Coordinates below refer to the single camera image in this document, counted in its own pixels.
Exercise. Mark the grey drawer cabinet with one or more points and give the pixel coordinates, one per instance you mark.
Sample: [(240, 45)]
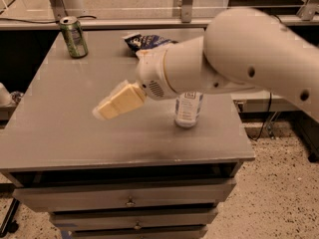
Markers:
[(54, 140)]

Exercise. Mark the clear water bottle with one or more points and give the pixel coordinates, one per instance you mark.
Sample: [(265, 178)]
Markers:
[(187, 109)]

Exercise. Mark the white object at left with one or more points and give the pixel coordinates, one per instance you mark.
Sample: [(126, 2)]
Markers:
[(5, 96)]

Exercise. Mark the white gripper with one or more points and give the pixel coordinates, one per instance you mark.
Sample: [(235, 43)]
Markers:
[(151, 73)]

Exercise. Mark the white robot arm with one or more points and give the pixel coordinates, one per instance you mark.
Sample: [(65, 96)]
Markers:
[(241, 50)]

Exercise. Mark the metal railing bar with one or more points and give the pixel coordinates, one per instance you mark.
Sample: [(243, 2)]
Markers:
[(8, 24)]

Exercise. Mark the grey drawer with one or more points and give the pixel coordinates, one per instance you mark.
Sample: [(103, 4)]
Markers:
[(125, 195), (134, 218), (177, 232)]

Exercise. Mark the blue chip bag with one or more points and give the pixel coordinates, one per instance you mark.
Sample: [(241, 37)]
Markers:
[(137, 42)]

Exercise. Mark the top grey drawer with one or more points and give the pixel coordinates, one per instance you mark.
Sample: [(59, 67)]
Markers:
[(125, 195)]

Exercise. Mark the black stand leg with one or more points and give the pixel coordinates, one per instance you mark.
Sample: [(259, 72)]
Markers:
[(9, 224)]

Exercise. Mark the green soda can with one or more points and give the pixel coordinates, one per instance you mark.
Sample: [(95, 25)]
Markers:
[(73, 35)]

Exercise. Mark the bottom grey drawer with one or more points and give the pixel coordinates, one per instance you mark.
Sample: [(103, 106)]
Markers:
[(177, 232)]

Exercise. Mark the middle grey drawer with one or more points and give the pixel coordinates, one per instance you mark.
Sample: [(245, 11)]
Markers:
[(134, 218)]

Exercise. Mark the metal bracket post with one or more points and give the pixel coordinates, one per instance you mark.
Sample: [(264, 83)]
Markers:
[(186, 11)]

